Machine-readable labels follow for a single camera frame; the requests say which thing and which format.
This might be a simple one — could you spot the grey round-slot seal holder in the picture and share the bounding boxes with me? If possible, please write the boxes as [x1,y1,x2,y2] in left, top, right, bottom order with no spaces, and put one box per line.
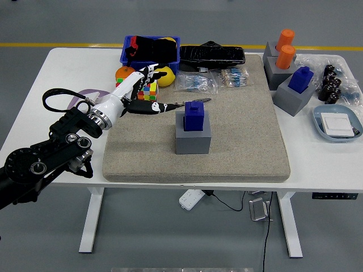
[267,55,298,91]
[262,41,284,69]

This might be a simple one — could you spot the white table leg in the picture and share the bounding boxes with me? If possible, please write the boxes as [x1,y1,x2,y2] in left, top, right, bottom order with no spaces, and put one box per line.
[78,186,104,254]
[276,192,303,258]

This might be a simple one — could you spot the white power strip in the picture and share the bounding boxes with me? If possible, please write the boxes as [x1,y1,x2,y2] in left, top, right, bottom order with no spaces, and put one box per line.
[178,189,205,211]

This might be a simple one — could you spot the black table control panel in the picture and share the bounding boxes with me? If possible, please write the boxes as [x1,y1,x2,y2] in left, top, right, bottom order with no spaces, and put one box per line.
[311,192,358,201]

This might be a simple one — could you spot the grey-brown mat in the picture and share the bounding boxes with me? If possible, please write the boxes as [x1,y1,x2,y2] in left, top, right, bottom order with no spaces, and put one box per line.
[102,53,292,184]

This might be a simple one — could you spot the thin black floor cable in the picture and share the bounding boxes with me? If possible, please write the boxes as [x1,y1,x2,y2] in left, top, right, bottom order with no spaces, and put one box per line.
[262,192,273,272]

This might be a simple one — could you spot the bag of black capacitors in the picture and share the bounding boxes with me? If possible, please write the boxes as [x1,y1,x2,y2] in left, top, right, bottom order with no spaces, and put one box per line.
[317,64,343,105]

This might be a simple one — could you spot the clear bag blue resistors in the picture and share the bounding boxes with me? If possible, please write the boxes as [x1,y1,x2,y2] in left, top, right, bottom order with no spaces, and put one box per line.
[175,70,220,95]

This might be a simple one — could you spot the yellow lemon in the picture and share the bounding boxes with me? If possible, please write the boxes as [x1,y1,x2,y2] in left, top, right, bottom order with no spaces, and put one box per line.
[155,65,176,88]

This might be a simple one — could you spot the blue square seal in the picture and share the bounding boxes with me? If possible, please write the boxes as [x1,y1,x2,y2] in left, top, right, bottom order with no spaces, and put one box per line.
[183,101,205,132]
[287,66,314,94]

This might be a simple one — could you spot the clear bag tan resistors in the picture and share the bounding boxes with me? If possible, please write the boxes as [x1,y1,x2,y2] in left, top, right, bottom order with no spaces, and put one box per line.
[217,67,251,88]

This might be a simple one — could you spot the grey square-slot seal holder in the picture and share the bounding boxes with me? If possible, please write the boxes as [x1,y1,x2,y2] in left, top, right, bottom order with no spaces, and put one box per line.
[175,110,212,155]
[273,74,318,117]

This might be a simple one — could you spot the purple plate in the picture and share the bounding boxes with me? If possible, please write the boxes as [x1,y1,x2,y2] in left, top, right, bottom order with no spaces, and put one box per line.
[69,88,111,110]

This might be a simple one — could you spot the black wrapped keyboard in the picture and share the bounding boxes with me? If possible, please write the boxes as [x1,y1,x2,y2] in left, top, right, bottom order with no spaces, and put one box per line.
[179,45,246,69]

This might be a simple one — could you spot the clear bag blue components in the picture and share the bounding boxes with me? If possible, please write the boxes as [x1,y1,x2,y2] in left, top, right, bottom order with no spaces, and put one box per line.
[340,80,363,107]

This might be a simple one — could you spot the blue plastic bin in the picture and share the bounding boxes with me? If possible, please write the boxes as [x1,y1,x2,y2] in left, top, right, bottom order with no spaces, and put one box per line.
[119,35,181,75]

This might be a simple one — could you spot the black cloth bag red trim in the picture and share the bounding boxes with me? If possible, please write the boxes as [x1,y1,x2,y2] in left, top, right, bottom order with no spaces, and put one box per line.
[125,35,178,62]

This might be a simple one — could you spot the orange fruit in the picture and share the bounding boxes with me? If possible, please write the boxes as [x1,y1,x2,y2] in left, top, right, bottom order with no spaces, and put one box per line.
[115,65,136,80]

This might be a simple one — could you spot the light blue plate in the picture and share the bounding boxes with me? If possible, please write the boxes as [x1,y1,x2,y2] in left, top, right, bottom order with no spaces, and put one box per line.
[312,104,363,143]

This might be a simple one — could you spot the black plastic mount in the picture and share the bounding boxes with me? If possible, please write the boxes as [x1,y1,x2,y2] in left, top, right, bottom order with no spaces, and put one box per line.
[200,40,225,49]

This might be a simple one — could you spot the silver metal bracket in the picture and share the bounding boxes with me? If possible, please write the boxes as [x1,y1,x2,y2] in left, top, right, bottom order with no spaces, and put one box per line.
[248,197,275,222]

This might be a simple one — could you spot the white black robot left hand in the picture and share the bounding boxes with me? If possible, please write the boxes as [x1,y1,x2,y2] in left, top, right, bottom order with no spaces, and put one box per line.
[91,63,185,121]

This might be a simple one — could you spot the orange round seal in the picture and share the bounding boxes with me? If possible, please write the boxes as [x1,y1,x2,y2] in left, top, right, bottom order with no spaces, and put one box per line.
[276,28,296,52]
[275,44,297,70]

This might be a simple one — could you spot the black plug with cord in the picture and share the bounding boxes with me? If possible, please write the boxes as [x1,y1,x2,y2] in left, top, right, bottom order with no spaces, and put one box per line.
[203,190,245,212]

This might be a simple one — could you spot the clear plastic bag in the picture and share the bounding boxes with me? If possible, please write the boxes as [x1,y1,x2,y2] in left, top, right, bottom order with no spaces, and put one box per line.
[294,53,351,76]

